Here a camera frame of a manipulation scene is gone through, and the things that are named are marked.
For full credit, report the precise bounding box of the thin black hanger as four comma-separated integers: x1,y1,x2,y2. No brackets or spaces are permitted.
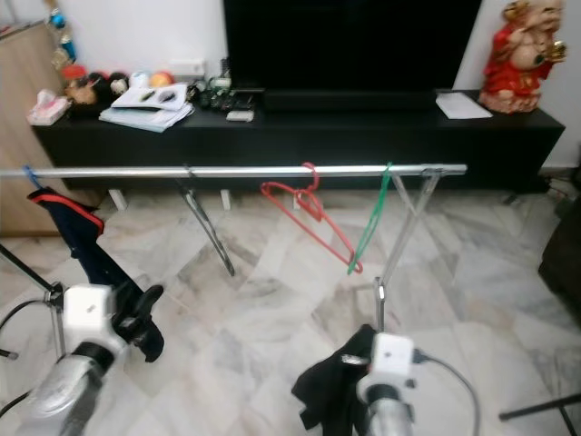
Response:
180,165,237,276

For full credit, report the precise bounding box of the black garment red trim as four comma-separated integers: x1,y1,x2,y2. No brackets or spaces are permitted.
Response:
291,324,378,436

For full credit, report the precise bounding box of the blue plastic hanger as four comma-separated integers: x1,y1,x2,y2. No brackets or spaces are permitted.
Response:
22,166,44,190

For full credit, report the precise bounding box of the red plastic hanger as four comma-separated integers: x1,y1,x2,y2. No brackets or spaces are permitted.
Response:
259,162,364,275

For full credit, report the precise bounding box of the green plastic hanger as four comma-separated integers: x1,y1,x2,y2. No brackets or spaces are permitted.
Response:
347,162,393,273

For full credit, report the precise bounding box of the navy polo shirt red collar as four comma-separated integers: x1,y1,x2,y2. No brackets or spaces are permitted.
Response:
27,187,166,362

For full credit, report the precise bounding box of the silver metal clothes rack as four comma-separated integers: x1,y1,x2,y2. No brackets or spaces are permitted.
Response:
0,164,468,364

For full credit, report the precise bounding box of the stack of white papers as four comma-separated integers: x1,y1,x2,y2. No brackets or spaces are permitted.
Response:
98,84,194,134

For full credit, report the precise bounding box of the pink tissue box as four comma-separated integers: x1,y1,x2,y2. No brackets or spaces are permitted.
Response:
25,89,70,126

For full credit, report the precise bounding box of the light wooden cabinet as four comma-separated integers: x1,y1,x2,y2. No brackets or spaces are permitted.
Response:
0,20,66,239

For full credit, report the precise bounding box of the black plush toy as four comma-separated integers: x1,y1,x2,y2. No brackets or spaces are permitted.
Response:
68,71,130,107

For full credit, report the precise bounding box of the black green electronic gadget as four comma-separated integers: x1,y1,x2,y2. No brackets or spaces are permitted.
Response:
195,77,264,112

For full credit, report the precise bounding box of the red-lidded jar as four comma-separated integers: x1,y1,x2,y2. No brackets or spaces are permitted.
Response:
62,64,87,90

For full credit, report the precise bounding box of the white socket box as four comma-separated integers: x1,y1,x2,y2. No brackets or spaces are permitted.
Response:
169,60,206,79

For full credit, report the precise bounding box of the black TV console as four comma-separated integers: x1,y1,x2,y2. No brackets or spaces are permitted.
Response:
32,98,566,193

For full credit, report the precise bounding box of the blue gold trophy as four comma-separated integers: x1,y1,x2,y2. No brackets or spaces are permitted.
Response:
45,0,78,66

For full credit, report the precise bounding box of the black soundbar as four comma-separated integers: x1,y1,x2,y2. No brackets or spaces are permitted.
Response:
263,89,441,112

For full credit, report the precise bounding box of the black flat television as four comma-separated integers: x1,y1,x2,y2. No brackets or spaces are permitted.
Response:
222,0,482,92

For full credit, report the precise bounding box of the white paper sheet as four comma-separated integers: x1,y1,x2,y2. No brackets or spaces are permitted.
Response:
434,91,493,120

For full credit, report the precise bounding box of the red laughing Buddha statue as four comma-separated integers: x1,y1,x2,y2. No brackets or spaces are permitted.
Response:
478,0,566,114

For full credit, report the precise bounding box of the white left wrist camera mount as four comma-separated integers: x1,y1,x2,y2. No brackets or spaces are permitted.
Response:
64,283,130,360

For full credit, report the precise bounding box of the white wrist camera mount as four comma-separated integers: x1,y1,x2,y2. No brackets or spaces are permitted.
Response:
356,333,417,401
64,283,130,360

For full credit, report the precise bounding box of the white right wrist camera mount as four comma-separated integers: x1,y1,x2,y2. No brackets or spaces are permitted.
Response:
356,333,417,401

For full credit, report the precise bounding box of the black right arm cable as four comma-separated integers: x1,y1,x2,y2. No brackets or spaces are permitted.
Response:
413,350,482,436

